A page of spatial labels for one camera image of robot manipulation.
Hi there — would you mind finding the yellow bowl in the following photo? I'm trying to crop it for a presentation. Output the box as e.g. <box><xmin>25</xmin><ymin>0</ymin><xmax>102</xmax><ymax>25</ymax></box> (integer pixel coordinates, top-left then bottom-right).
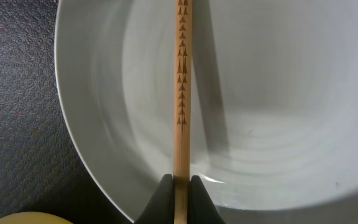
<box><xmin>0</xmin><ymin>212</ymin><xmax>72</xmax><ymax>224</ymax></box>

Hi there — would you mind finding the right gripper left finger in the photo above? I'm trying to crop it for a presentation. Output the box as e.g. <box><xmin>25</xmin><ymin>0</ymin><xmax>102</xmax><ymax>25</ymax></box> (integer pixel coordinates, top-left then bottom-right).
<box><xmin>134</xmin><ymin>174</ymin><xmax>175</xmax><ymax>224</ymax></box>

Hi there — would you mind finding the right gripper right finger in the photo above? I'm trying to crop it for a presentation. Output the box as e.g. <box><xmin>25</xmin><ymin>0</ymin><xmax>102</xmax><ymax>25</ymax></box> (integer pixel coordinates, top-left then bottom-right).
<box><xmin>188</xmin><ymin>175</ymin><xmax>225</xmax><ymax>224</ymax></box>

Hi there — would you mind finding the round black serving tray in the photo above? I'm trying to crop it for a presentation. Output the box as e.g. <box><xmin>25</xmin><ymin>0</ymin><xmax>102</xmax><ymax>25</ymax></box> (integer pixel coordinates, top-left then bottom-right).
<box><xmin>0</xmin><ymin>1</ymin><xmax>127</xmax><ymax>223</ymax></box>

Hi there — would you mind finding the wooden chopstick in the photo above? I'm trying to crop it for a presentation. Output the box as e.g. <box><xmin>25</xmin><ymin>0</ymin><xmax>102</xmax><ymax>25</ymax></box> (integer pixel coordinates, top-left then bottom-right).
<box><xmin>173</xmin><ymin>0</ymin><xmax>192</xmax><ymax>224</ymax></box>

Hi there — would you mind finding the grey ceramic plate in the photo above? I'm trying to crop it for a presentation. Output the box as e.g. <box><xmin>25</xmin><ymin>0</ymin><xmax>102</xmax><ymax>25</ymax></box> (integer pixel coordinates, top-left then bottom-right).
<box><xmin>55</xmin><ymin>0</ymin><xmax>358</xmax><ymax>223</ymax></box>

